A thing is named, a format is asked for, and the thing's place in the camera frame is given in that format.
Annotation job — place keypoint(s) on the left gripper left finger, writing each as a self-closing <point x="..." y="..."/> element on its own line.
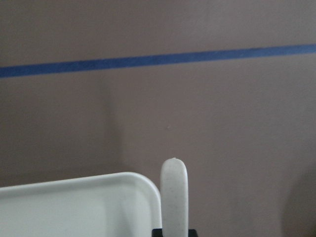
<point x="157" y="233"/>

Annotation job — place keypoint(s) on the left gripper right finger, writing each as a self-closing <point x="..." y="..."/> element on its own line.
<point x="192" y="233"/>

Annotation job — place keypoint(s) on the white rectangular tray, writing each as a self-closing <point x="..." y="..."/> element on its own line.
<point x="125" y="204"/>

